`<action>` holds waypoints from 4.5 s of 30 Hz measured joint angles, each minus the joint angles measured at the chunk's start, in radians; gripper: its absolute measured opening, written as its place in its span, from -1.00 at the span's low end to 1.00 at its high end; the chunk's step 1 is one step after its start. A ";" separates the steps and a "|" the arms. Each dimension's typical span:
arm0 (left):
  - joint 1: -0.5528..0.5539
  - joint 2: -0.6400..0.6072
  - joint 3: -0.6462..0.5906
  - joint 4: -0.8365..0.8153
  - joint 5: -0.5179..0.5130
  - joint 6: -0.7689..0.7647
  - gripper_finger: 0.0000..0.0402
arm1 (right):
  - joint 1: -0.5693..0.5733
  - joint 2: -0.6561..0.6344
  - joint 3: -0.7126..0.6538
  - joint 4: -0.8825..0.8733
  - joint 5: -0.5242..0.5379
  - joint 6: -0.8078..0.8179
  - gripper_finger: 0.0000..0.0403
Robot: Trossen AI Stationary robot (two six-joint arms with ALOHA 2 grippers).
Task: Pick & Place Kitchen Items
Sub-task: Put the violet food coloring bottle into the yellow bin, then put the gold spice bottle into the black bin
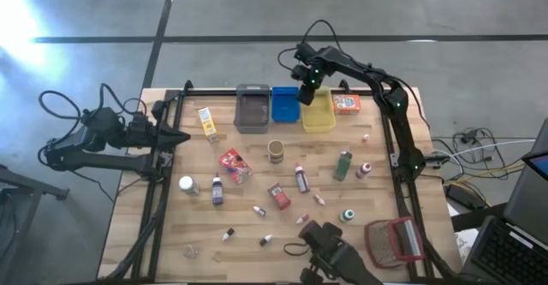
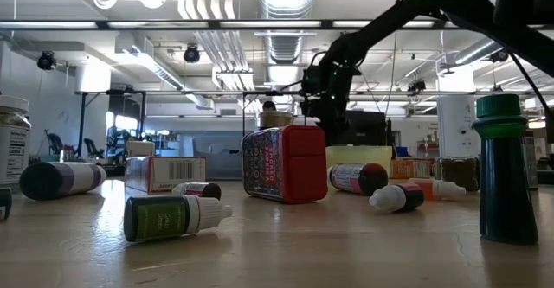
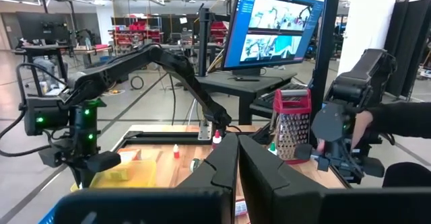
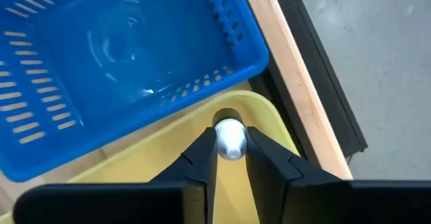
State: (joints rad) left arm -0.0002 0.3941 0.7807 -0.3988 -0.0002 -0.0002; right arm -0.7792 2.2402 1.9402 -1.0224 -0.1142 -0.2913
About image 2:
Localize black computer monitor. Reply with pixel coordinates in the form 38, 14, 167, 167
544, 107, 554, 144
344, 109, 391, 147

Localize white rectangular ceiling duct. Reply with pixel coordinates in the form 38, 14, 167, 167
114, 32, 216, 111

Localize glass spice jar white lid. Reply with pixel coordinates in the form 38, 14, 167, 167
0, 95, 32, 185

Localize red background cart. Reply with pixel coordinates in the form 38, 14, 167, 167
416, 137, 438, 159

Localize yellow plastic bin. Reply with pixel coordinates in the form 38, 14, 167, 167
325, 144, 394, 181

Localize purple food colouring bottle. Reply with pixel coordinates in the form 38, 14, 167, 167
19, 161, 107, 202

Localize white column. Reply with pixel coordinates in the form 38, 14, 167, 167
436, 65, 477, 158

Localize black background rig frame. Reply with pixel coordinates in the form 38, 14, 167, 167
76, 89, 147, 159
241, 90, 308, 127

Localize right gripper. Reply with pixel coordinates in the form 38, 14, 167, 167
320, 62, 363, 147

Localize orange dropper bottle white cap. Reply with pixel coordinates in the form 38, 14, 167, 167
406, 177, 467, 202

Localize LED light bar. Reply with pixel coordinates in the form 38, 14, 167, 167
0, 18, 554, 31

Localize red dropper bottle white cap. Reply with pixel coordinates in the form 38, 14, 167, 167
368, 182, 426, 214

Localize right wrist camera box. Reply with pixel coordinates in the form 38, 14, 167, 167
300, 65, 325, 107

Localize square herb jar green label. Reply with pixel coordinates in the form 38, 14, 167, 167
434, 156, 481, 193

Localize black ceiling spotlight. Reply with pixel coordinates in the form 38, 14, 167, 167
183, 43, 202, 64
406, 78, 428, 95
490, 48, 511, 64
36, 50, 58, 72

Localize yellow corn pops box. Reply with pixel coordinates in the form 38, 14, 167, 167
126, 139, 156, 158

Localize red smoked paprika tin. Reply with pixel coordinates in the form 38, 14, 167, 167
241, 125, 329, 205

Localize grass green dropper bottle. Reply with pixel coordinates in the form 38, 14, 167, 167
123, 194, 234, 243

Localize grey round ceiling duct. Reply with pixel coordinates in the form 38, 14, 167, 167
452, 36, 506, 67

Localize background storage shelf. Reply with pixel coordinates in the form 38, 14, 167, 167
145, 128, 194, 157

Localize dark green bottle green cap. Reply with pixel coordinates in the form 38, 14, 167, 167
471, 93, 540, 245

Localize red froot loops box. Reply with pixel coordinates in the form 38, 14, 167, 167
124, 155, 208, 195

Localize furikake jar tan lid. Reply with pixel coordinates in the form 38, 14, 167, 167
258, 110, 296, 129

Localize maroon dropper bottle white cap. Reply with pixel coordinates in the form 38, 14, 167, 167
171, 181, 222, 202

